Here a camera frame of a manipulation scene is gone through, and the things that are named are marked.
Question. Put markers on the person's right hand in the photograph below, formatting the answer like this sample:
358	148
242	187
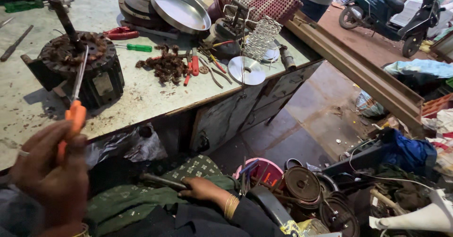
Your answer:
205	190

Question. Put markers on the person's left hand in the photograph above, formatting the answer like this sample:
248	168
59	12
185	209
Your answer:
46	180

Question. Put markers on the person's left fingers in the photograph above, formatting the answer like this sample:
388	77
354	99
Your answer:
42	139

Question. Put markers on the person's right fingers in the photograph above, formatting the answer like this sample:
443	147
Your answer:
187	192

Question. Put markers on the dark metal hand tool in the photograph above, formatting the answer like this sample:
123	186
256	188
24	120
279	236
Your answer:
159	181

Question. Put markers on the gold bangles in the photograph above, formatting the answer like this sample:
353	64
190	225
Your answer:
231	206

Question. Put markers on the green patterned cloth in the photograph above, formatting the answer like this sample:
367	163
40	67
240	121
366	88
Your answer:
141	194

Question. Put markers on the grey plastic bag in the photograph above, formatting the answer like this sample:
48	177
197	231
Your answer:
141	148

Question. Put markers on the black motor stator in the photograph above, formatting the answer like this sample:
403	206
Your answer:
95	74

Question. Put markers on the pink plastic bucket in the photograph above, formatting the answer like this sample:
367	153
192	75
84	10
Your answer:
269	169

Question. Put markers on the workbench drawer cabinet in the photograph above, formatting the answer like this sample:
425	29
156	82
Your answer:
240	113

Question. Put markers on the long dark metal file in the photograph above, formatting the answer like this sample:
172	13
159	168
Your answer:
16	43

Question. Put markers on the gold wrist bangle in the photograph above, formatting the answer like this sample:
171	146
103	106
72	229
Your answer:
82	232

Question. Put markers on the round rusty motor cover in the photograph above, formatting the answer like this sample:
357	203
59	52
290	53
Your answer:
302	185

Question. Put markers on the black motor shaft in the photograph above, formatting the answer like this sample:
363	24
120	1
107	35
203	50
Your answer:
67	24

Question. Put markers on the bare metal pliers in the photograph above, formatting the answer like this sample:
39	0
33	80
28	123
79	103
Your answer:
214	76

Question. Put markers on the green plastic tool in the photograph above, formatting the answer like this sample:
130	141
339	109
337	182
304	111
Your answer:
23	6

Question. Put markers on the shiny silver disc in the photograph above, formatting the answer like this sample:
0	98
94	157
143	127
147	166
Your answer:
246	71

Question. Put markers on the heap of motor scrap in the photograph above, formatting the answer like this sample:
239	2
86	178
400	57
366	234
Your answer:
339	208

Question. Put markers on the stack of round motor covers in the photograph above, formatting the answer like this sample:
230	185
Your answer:
136	10

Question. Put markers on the small dismantled motor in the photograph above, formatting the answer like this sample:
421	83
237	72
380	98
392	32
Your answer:
226	30

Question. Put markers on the short metal cylinder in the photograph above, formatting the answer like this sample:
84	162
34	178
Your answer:
287	58

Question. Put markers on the round steel pan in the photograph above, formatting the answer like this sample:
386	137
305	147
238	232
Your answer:
178	10

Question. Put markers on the striped plastic sack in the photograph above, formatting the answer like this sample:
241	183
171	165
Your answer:
368	104

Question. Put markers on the rusty steel channel beam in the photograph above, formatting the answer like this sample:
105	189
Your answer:
357	70

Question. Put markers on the blue cloth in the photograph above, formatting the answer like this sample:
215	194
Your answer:
410	152

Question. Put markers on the white plastic horn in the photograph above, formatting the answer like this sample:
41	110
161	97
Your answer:
421	217

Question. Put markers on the dark parked scooter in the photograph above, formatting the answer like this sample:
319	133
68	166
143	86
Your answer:
382	14

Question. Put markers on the light blue tarpaulin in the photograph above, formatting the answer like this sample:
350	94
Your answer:
421	68

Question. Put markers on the orange plastic crate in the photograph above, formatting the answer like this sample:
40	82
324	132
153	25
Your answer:
439	105

